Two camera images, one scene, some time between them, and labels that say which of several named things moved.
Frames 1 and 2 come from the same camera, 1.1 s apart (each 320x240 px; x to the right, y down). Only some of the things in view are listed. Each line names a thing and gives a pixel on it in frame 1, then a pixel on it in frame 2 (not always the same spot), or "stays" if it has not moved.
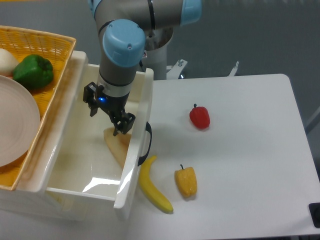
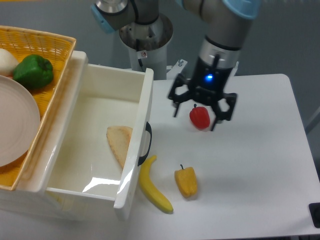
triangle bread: [118, 145] stays
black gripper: [94, 96] to [207, 85]
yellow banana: [147, 187] stays
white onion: [8, 62] stays
